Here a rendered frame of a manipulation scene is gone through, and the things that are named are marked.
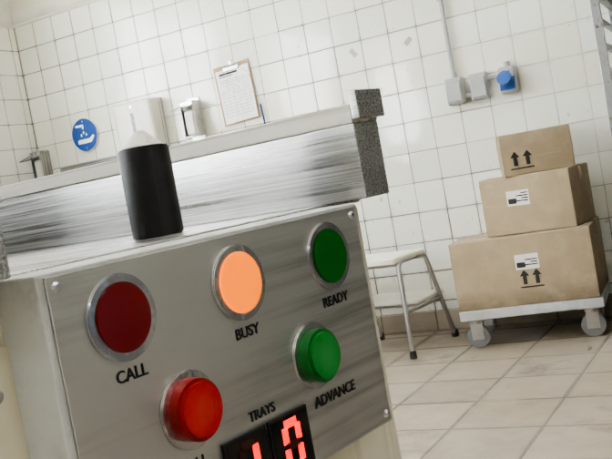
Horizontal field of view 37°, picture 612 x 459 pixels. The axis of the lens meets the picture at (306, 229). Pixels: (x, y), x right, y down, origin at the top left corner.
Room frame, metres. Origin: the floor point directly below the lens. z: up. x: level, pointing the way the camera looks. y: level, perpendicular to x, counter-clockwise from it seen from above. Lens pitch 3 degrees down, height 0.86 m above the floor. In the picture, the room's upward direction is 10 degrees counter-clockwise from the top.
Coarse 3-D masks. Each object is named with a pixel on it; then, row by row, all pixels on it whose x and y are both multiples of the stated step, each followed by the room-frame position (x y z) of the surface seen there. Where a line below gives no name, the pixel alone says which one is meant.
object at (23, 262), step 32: (128, 160) 0.56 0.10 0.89; (160, 160) 0.56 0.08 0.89; (128, 192) 0.56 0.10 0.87; (160, 192) 0.56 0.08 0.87; (160, 224) 0.56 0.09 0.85; (224, 224) 0.56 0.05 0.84; (32, 256) 0.62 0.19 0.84; (64, 256) 0.51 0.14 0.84; (96, 256) 0.44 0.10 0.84; (0, 352) 0.39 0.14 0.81; (0, 384) 0.39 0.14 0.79; (0, 416) 0.39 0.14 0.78; (0, 448) 0.39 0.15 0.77; (352, 448) 0.58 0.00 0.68; (384, 448) 0.61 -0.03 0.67
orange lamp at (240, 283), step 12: (240, 252) 0.47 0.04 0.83; (228, 264) 0.47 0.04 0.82; (240, 264) 0.47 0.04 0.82; (252, 264) 0.48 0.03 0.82; (228, 276) 0.46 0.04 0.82; (240, 276) 0.47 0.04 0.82; (252, 276) 0.48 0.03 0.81; (228, 288) 0.46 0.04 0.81; (240, 288) 0.47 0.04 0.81; (252, 288) 0.48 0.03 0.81; (228, 300) 0.46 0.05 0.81; (240, 300) 0.47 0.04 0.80; (252, 300) 0.48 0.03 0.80; (240, 312) 0.47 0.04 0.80
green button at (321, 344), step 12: (312, 336) 0.50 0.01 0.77; (324, 336) 0.51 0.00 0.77; (300, 348) 0.50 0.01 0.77; (312, 348) 0.50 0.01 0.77; (324, 348) 0.51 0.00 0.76; (336, 348) 0.51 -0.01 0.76; (300, 360) 0.50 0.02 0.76; (312, 360) 0.50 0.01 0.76; (324, 360) 0.50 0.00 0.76; (336, 360) 0.51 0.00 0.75; (312, 372) 0.50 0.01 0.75; (324, 372) 0.50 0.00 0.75
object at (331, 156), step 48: (192, 144) 0.66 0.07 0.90; (240, 144) 0.63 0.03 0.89; (288, 144) 0.61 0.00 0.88; (336, 144) 0.59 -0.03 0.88; (0, 192) 0.81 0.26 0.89; (48, 192) 0.77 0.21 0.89; (96, 192) 0.73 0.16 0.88; (192, 192) 0.67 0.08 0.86; (240, 192) 0.64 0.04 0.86; (288, 192) 0.62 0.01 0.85; (336, 192) 0.59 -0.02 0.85; (384, 192) 0.59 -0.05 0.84; (48, 240) 0.78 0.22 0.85
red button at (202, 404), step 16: (192, 384) 0.43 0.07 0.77; (208, 384) 0.43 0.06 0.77; (176, 400) 0.42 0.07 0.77; (192, 400) 0.42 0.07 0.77; (208, 400) 0.43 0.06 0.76; (176, 416) 0.42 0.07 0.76; (192, 416) 0.42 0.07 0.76; (208, 416) 0.43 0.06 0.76; (176, 432) 0.42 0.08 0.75; (192, 432) 0.42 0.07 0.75; (208, 432) 0.43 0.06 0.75
